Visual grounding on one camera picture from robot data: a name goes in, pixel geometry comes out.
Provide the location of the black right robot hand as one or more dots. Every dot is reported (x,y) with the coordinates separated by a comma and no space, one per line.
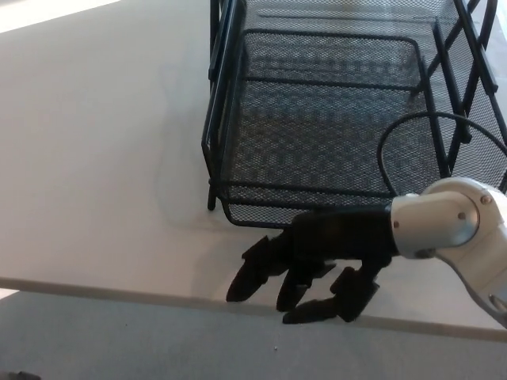
(336,237)

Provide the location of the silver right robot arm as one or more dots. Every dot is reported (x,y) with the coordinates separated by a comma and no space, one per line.
(435,217)

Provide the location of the black mesh tray with label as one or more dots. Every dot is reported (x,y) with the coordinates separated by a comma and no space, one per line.
(257,210)

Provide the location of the black metal organizer frame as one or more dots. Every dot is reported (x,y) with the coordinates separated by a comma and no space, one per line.
(217,49)

